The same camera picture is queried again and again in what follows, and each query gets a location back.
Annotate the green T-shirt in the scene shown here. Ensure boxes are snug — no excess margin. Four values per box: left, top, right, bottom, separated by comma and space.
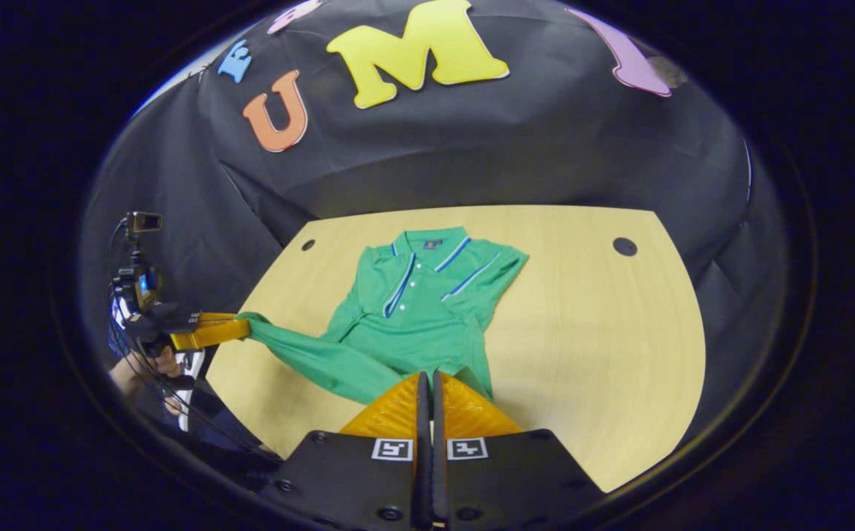
239, 226, 530, 405

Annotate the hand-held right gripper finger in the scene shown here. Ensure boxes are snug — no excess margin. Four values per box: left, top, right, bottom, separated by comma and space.
432, 369, 606, 530
257, 371, 432, 530

